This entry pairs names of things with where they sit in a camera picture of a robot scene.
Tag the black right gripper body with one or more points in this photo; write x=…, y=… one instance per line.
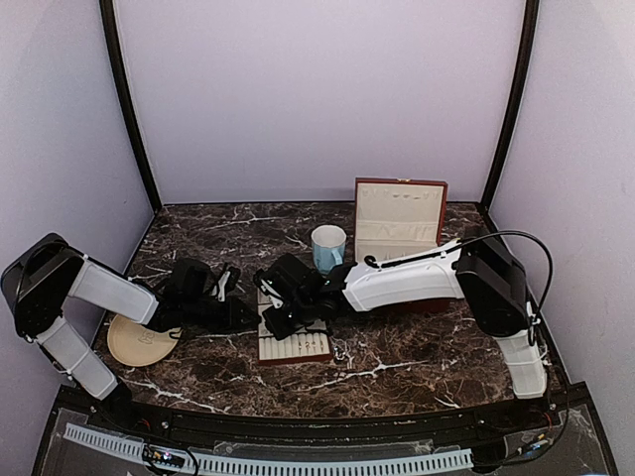
x=299, y=305

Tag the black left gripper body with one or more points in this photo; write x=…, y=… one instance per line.
x=195, y=314

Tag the brown jewelry tray insert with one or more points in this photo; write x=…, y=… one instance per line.
x=305, y=345

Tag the brown jewelry box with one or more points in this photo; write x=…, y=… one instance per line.
x=398, y=222

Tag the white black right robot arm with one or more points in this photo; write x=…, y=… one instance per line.
x=480, y=270

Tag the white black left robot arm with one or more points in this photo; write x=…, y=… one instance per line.
x=52, y=277

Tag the small silver earrings on table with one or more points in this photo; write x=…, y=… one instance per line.
x=340, y=356

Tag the light blue mug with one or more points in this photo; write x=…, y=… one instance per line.
x=328, y=243

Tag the beige round plate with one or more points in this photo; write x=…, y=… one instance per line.
x=134, y=345

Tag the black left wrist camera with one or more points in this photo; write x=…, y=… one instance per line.
x=228, y=280

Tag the white slotted cable duct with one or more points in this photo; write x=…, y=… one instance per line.
x=243, y=459

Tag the black front table rail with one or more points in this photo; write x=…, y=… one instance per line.
x=477, y=425

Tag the black left corner post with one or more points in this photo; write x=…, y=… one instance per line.
x=127, y=108

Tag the black corner post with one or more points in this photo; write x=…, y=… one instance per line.
x=520, y=73
x=127, y=108

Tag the black right corner post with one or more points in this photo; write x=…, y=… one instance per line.
x=520, y=73

